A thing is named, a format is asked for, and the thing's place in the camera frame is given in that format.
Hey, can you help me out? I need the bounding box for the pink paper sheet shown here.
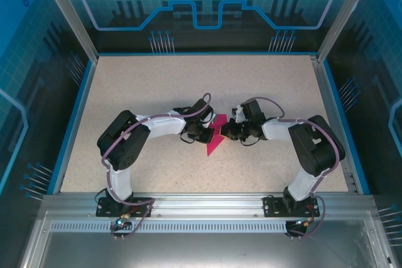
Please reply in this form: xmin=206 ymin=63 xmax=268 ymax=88
xmin=206 ymin=113 xmax=229 ymax=157

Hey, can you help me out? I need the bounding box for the metal sheet panel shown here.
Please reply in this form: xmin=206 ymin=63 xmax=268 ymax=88
xmin=18 ymin=210 xmax=395 ymax=268

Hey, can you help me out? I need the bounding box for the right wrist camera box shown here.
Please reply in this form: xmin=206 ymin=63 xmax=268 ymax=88
xmin=231 ymin=105 xmax=246 ymax=124

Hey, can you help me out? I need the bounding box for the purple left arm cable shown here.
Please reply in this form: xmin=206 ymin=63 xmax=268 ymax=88
xmin=102 ymin=92 xmax=215 ymax=240

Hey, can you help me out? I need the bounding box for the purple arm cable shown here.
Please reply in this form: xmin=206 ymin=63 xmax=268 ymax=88
xmin=102 ymin=92 xmax=215 ymax=240
xmin=251 ymin=97 xmax=345 ymax=240

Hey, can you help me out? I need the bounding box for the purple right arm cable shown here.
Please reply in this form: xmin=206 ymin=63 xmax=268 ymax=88
xmin=251 ymin=97 xmax=345 ymax=240

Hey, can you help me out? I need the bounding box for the aluminium mounting rail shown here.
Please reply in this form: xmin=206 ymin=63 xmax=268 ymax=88
xmin=41 ymin=191 xmax=376 ymax=217

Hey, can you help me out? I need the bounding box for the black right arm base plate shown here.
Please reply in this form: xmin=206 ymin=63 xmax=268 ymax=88
xmin=263 ymin=195 xmax=320 ymax=218

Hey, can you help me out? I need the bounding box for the aluminium side rail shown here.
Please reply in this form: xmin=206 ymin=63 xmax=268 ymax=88
xmin=310 ymin=55 xmax=362 ymax=194

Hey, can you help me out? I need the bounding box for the slotted grey cable duct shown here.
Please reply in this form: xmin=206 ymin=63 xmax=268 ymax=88
xmin=49 ymin=221 xmax=288 ymax=233

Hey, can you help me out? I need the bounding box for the blue table frame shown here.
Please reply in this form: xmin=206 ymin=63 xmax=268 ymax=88
xmin=46 ymin=50 xmax=372 ymax=195

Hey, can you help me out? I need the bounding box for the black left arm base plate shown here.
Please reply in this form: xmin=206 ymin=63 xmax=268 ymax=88
xmin=95 ymin=196 xmax=154 ymax=218

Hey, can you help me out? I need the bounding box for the cable connector with orange wires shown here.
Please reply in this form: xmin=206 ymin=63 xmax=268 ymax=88
xmin=293 ymin=217 xmax=315 ymax=228

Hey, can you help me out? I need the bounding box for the cable connector with green light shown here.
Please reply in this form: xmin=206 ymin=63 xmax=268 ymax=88
xmin=114 ymin=213 xmax=131 ymax=228

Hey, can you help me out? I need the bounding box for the aluminium corner post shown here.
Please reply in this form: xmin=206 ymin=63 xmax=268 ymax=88
xmin=316 ymin=0 xmax=379 ymax=64
xmin=35 ymin=0 xmax=100 ymax=64

